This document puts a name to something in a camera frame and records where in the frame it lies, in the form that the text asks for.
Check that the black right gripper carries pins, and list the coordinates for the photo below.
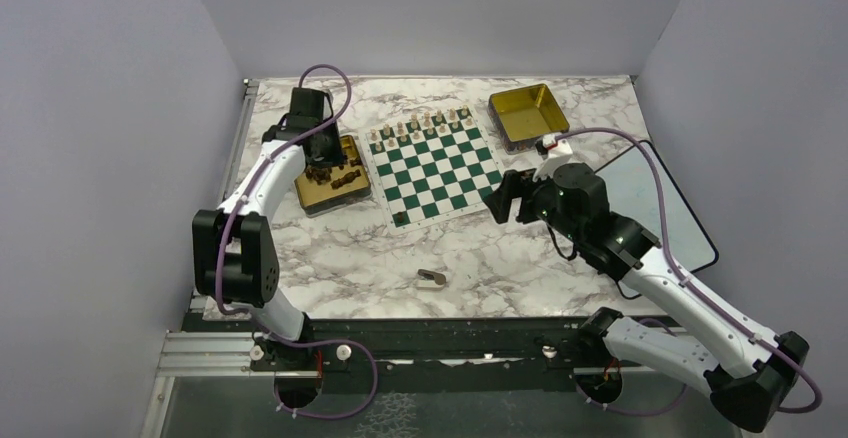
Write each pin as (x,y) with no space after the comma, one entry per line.
(515,183)

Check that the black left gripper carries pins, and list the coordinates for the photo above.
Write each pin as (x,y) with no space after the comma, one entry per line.
(337,155)

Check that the empty gold tin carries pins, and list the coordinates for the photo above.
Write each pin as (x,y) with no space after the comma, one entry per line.
(522,115)

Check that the gold tin with dark pieces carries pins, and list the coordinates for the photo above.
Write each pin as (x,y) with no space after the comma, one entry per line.
(321,190)

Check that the green white chess board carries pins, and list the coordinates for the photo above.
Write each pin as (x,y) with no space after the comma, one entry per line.
(432,187)

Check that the white tablet with black frame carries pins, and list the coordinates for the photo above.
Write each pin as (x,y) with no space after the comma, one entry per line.
(631,192)

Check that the dark chess pieces in tin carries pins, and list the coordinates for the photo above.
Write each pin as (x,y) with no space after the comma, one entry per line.
(333,177)

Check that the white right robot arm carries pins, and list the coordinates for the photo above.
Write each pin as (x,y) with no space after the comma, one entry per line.
(745,369)

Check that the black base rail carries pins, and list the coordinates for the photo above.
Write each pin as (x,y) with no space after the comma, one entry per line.
(434,355)

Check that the light wooden chess pieces row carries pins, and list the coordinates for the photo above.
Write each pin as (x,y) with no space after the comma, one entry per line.
(454,130)

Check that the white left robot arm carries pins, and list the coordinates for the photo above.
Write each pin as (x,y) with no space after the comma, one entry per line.
(235,259)

